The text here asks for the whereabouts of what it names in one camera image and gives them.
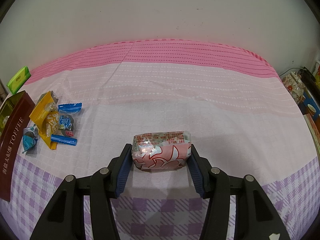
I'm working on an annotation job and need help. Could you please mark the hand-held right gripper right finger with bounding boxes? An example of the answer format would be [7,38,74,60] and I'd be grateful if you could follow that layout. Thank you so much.
[186,142,292,240]

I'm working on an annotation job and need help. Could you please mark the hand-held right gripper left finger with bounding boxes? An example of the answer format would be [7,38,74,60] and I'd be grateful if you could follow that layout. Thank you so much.
[29,143,133,240]

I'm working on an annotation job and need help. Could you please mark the pink cake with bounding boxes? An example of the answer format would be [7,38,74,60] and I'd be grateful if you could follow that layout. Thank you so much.
[132,130,192,173]

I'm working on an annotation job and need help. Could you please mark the dark candy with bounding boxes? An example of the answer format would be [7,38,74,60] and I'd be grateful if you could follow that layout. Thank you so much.
[51,102,83,146]

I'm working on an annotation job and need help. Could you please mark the small light blue snack packet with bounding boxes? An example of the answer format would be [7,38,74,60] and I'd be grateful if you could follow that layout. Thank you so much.
[23,123,40,155]

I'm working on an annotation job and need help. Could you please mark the large yellow snack packet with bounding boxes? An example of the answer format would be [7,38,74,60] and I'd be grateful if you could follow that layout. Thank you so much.
[29,91,61,150]

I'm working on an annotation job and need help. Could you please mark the gold tin box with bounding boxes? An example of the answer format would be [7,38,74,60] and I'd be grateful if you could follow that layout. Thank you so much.
[0,90,35,202]

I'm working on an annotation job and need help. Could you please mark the pink and purple checked tablecloth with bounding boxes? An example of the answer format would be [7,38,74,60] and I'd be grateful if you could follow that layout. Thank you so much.
[0,39,320,240]

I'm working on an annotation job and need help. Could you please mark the floral teapot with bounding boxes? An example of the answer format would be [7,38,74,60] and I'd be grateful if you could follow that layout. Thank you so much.
[282,72,307,105]

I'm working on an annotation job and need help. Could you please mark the printed box with teacup picture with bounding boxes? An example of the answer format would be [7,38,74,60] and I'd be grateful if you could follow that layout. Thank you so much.
[299,90,320,153]

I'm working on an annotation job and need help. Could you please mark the green tissue pack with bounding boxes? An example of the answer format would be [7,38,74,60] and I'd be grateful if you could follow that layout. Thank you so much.
[7,66,32,94]

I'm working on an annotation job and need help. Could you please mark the black device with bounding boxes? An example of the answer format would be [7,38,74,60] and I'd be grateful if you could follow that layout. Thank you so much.
[300,66,317,90]

